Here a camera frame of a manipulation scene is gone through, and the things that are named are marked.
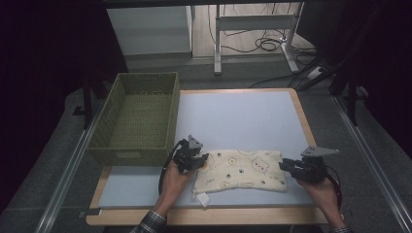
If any black metal stand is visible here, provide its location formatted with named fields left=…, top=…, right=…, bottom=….
left=329, top=61, right=370, bottom=128
left=72, top=72, right=108, bottom=131

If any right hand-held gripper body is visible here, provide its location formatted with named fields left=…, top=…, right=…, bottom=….
left=292, top=146, right=341, bottom=184

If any black floor cable bundle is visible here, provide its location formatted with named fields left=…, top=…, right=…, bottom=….
left=207, top=3, right=320, bottom=57

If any white cabinet panel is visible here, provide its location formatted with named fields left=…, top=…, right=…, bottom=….
left=106, top=5, right=193, bottom=56

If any person's left hand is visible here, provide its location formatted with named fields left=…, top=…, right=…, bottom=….
left=157, top=160, right=196, bottom=211

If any green woven basket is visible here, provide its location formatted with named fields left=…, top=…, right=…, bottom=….
left=86, top=71, right=182, bottom=168

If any white power strip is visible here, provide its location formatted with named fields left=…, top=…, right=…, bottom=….
left=305, top=65, right=326, bottom=82

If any person's right hand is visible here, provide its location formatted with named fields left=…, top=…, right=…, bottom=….
left=295, top=176, right=340, bottom=221

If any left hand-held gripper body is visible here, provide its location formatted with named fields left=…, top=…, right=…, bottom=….
left=173, top=134, right=205, bottom=173

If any cream bear print baby garment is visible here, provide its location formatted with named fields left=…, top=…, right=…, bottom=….
left=191, top=149, right=289, bottom=209

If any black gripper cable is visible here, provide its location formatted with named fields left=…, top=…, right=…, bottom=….
left=157, top=141, right=185, bottom=197
left=325, top=165, right=344, bottom=212

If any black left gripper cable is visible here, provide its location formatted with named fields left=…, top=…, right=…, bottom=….
left=157, top=141, right=185, bottom=197

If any white metal desk frame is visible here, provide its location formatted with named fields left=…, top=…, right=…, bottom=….
left=213, top=2, right=305, bottom=76

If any metal floor rail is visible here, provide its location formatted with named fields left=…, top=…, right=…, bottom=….
left=34, top=96, right=110, bottom=233
left=332, top=95, right=412, bottom=233

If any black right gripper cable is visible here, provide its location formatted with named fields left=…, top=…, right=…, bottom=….
left=325, top=165, right=344, bottom=212

